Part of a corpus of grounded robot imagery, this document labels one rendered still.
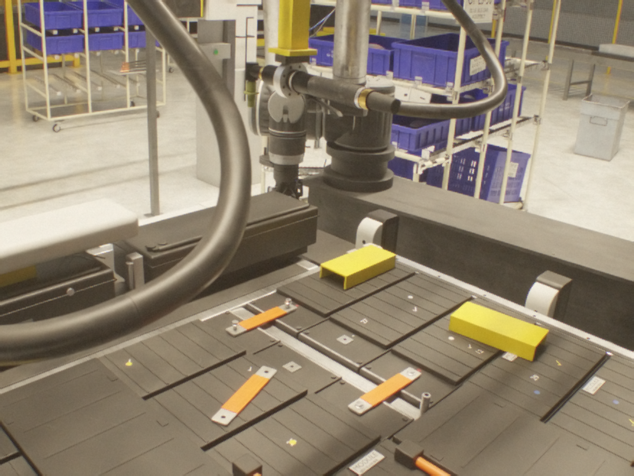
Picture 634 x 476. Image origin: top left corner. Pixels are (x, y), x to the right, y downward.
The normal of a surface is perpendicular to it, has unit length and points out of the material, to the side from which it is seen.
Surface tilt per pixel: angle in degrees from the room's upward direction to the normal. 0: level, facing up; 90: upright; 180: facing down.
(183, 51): 72
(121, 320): 79
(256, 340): 0
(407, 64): 94
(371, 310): 0
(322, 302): 0
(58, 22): 97
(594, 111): 90
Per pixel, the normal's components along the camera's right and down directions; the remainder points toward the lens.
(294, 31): 0.64, 0.33
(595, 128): -0.55, 0.30
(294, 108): -0.13, 0.38
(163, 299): 0.65, 0.05
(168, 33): -0.08, 0.12
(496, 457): 0.05, -0.92
